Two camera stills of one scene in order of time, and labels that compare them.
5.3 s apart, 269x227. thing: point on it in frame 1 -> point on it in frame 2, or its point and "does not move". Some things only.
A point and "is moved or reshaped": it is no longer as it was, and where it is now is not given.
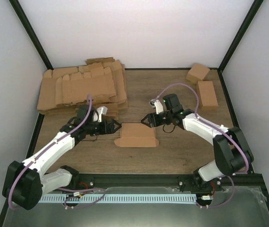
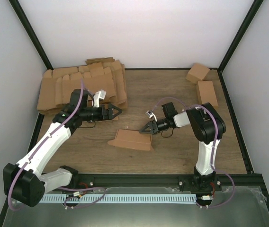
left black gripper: (111, 127) -> (109, 116)
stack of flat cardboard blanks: (64, 89) does not move
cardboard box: (207, 93) does not move
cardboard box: (136, 135) is moved or reshaped
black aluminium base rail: (155, 180) does not move
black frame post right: (247, 21) does not move
